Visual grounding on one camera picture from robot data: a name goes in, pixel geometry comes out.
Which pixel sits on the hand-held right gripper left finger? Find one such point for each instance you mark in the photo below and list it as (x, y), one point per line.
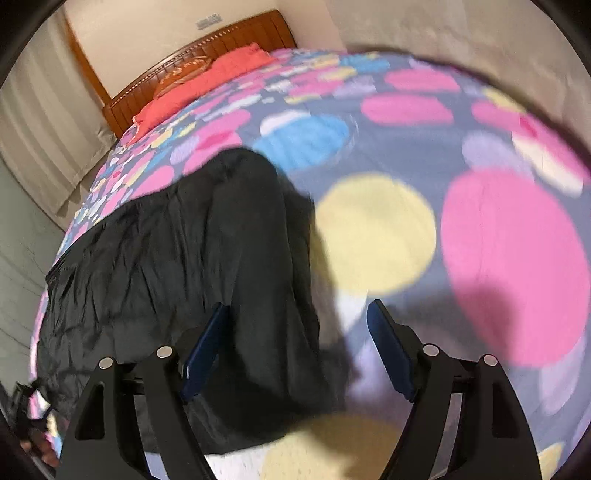
(205, 355)

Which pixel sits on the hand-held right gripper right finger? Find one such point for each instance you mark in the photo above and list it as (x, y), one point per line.
(392, 350)

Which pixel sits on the black jacket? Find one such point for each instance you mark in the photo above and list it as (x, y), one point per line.
(184, 258)

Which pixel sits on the person's left hand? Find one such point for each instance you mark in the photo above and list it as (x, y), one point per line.
(44, 452)

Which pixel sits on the frosted glass wardrobe door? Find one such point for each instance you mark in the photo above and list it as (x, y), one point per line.
(23, 277)

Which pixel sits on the colourful dotted bedsheet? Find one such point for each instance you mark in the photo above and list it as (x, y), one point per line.
(508, 267)

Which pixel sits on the cream curtain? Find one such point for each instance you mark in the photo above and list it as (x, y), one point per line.
(461, 27)
(41, 138)

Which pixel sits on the small orange cushion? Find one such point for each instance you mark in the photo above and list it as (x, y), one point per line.
(182, 76)

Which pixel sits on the red pillow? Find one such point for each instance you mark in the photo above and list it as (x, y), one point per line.
(221, 69)

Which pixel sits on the wooden headboard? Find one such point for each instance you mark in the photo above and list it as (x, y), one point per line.
(231, 39)

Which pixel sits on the wooden door frame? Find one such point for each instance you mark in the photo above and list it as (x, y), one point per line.
(87, 60)

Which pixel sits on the wall outlet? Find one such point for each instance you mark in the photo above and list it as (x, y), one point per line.
(208, 21)

